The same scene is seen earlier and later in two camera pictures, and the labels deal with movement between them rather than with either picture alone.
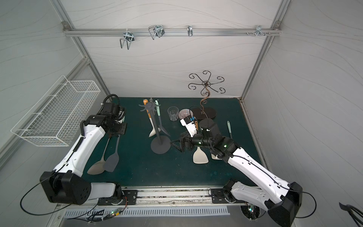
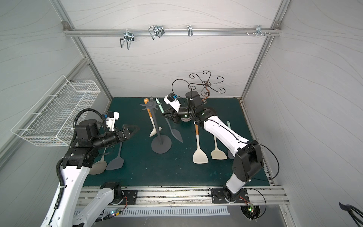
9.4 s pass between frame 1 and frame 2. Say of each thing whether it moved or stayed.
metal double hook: stayed
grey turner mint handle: moved
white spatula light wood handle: stayed
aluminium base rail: stayed
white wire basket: stayed
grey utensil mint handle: moved
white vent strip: stayed
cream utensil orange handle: stayed
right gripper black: moved
